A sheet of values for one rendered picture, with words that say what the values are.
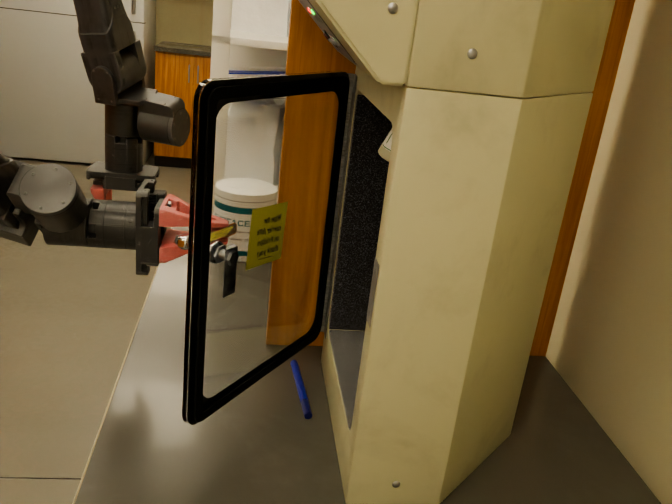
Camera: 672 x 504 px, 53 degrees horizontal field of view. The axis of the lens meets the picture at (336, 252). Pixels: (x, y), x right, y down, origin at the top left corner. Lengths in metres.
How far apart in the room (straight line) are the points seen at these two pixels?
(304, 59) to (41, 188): 0.41
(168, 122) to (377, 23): 0.49
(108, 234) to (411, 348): 0.37
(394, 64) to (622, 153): 0.58
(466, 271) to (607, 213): 0.49
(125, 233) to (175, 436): 0.27
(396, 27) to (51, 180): 0.39
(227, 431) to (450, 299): 0.37
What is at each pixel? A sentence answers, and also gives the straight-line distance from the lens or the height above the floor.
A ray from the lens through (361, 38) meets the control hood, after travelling 0.61.
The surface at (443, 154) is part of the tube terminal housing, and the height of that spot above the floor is 1.35.
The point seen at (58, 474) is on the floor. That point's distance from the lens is 2.37.
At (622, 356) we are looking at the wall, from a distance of 1.09.
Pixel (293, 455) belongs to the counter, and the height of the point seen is 0.94.
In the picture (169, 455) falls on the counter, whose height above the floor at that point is 0.94.
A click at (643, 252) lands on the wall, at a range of 1.06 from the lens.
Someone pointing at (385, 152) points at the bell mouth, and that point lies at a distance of 0.76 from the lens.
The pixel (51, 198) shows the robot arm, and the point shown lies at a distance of 0.76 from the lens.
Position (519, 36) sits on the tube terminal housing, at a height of 1.46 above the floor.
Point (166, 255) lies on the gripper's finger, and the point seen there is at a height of 1.18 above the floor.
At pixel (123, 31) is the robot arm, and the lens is 1.04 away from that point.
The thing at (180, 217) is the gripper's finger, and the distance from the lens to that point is 0.79.
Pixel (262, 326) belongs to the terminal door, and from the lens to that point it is 0.88.
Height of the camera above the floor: 1.48
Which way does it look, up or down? 21 degrees down
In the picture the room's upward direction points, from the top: 7 degrees clockwise
